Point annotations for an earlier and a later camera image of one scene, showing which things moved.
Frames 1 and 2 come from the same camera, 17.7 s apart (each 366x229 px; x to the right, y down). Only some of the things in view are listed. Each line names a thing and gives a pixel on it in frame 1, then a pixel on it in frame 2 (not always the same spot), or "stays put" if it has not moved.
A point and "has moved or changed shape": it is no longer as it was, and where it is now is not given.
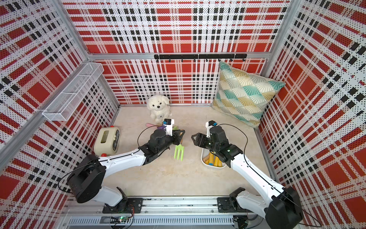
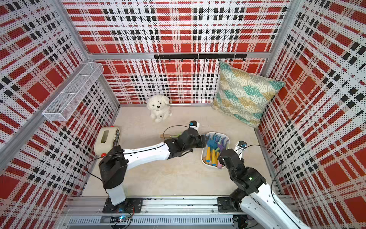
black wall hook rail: [204, 56] stays put
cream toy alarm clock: [107, 142] stays put
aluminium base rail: [183, 211] stays put
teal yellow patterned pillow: [242, 97] stays put
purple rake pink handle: [158, 125] has moved or changed shape
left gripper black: [177, 139] → [202, 142]
